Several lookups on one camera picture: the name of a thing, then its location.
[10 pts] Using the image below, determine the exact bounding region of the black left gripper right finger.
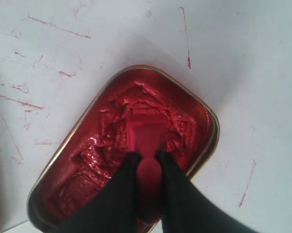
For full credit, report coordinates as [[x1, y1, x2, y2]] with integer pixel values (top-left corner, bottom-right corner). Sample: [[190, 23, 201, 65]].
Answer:
[[157, 151, 243, 233]]

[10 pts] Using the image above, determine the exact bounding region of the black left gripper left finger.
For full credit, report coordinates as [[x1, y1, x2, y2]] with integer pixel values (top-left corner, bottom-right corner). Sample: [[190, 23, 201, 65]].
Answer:
[[31, 151, 143, 233]]

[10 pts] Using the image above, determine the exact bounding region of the red ink paste tin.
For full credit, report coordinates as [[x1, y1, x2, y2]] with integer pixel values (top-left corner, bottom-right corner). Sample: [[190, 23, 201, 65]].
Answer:
[[27, 65, 220, 232]]

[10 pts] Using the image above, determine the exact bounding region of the red stamp with handle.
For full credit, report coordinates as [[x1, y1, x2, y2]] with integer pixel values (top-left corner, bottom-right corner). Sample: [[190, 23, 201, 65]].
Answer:
[[126, 115, 167, 225]]

